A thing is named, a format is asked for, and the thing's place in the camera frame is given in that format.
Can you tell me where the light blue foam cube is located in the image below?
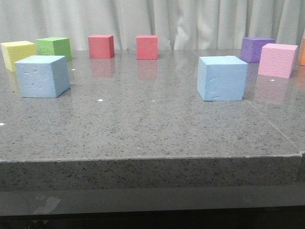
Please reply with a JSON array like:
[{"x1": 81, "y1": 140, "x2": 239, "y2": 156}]
[
  {"x1": 15, "y1": 55, "x2": 70, "y2": 98},
  {"x1": 197, "y1": 56, "x2": 247, "y2": 101}
]

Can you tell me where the right red foam cube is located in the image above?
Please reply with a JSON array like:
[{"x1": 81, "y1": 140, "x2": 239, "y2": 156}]
[{"x1": 136, "y1": 35, "x2": 158, "y2": 60}]

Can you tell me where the red foam cube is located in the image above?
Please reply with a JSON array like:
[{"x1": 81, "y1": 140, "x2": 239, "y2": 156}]
[
  {"x1": 136, "y1": 35, "x2": 158, "y2": 60},
  {"x1": 88, "y1": 34, "x2": 114, "y2": 58}
]

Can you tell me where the left red foam cube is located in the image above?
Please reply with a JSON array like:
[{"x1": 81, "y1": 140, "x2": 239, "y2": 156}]
[{"x1": 88, "y1": 34, "x2": 114, "y2": 58}]

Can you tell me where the grey curtain backdrop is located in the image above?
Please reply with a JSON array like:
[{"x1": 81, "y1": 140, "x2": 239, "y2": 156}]
[{"x1": 0, "y1": 0, "x2": 305, "y2": 51}]

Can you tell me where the green foam cube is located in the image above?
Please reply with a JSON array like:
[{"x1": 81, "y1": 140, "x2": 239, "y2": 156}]
[{"x1": 36, "y1": 37, "x2": 72, "y2": 61}]

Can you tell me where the purple foam cube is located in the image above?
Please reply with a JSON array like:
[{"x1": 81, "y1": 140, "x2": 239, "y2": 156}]
[{"x1": 240, "y1": 37, "x2": 275, "y2": 63}]

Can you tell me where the pink foam cube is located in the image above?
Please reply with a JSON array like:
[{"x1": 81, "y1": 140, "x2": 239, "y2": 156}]
[{"x1": 258, "y1": 43, "x2": 298, "y2": 79}]

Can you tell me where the yellow foam cube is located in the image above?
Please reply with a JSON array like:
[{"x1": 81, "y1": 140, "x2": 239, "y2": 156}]
[{"x1": 0, "y1": 41, "x2": 36, "y2": 72}]

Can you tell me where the orange foam cube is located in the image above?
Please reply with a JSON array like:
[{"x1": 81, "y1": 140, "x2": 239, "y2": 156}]
[{"x1": 298, "y1": 37, "x2": 305, "y2": 66}]

